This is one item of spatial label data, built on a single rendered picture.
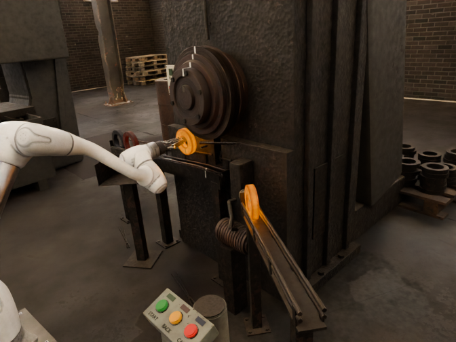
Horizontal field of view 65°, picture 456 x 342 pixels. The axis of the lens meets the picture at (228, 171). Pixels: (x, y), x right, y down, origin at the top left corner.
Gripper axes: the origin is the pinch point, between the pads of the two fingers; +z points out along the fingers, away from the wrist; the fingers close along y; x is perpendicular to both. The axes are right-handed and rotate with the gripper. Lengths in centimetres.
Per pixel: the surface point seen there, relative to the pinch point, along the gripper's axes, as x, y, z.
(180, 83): 34.3, 15.6, -9.0
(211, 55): 46, 32, -1
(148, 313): -22, 78, -79
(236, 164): -4.7, 45.3, -4.1
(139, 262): -82, -28, -33
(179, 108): 21.5, 12.6, -9.7
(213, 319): -31, 89, -62
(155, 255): -82, -27, -21
